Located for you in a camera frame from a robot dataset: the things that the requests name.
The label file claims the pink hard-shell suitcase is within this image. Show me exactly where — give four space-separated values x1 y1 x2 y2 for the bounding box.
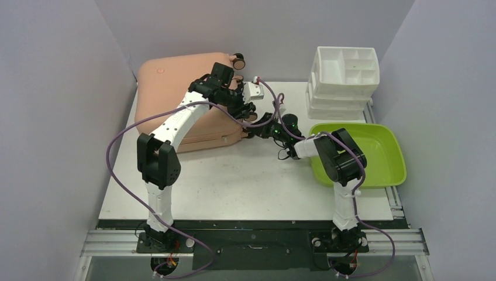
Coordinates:
135 52 246 152

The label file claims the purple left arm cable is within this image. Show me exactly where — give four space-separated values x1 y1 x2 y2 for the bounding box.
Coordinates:
106 77 285 279

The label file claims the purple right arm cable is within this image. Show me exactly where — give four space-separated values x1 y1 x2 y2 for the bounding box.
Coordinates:
278 131 396 279

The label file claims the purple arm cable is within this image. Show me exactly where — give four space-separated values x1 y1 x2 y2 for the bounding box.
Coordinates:
278 131 396 279
106 77 285 279

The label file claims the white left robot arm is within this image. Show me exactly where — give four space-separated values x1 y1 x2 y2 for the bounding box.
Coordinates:
137 62 264 252

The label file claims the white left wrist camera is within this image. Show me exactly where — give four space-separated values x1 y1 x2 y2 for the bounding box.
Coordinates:
243 81 264 104

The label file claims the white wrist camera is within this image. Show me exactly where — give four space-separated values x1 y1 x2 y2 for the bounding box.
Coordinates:
243 81 264 104
272 98 286 114

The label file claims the white drawer organizer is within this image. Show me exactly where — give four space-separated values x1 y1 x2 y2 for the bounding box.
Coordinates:
305 46 380 120

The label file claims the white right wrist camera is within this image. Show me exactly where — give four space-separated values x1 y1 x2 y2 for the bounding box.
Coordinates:
272 98 286 114

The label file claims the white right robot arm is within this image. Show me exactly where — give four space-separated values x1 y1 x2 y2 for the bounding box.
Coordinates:
244 112 367 252

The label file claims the green plastic tray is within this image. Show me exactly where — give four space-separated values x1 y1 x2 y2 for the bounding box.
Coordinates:
309 122 407 190

